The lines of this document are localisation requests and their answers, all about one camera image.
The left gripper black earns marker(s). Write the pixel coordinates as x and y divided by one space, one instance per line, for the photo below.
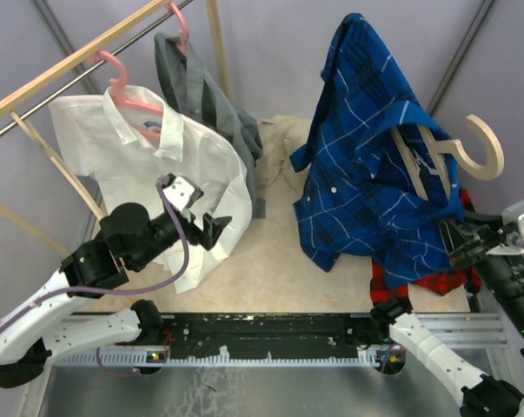
212 229

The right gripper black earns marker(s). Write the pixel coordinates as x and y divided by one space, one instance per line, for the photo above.
469 237

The blue plaid shirt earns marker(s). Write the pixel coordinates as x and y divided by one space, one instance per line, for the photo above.
372 188

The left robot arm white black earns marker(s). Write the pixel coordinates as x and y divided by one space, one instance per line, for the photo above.
33 335

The red black plaid shirt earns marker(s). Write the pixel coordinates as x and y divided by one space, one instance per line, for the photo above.
431 282

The beige shirt on table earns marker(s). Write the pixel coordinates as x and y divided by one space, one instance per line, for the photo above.
281 136

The white shirt on hanger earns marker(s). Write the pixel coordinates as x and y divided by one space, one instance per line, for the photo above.
126 152

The grey shirt on hanger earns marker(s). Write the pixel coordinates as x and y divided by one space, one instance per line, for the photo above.
188 88

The pink hanger under white shirt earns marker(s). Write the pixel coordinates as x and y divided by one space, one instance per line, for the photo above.
119 86

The pink hanger under grey shirt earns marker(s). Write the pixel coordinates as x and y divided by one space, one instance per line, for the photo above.
183 32

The beige hanger back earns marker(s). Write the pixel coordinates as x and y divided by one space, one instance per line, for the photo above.
29 129

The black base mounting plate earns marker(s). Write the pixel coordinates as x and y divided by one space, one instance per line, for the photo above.
259 336

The metal hanging rod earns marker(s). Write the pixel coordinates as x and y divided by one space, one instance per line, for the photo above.
70 62

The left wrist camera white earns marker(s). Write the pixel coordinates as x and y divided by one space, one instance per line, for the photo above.
180 192

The aluminium rail with cable duct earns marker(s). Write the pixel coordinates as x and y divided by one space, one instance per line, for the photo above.
115 354

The wooden clothes rack frame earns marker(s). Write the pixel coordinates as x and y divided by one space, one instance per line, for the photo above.
215 27

